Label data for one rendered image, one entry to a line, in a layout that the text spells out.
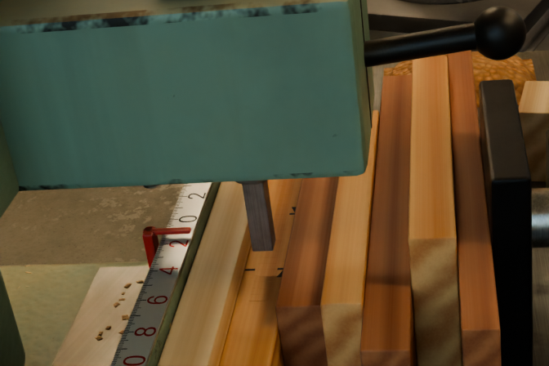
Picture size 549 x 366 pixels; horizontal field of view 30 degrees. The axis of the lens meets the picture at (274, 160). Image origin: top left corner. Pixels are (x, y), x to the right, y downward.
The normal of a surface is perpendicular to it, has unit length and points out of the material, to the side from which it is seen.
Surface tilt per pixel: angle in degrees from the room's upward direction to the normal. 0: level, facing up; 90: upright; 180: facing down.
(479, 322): 0
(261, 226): 90
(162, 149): 90
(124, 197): 0
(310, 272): 0
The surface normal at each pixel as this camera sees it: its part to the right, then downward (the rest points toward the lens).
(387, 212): -0.12, -0.88
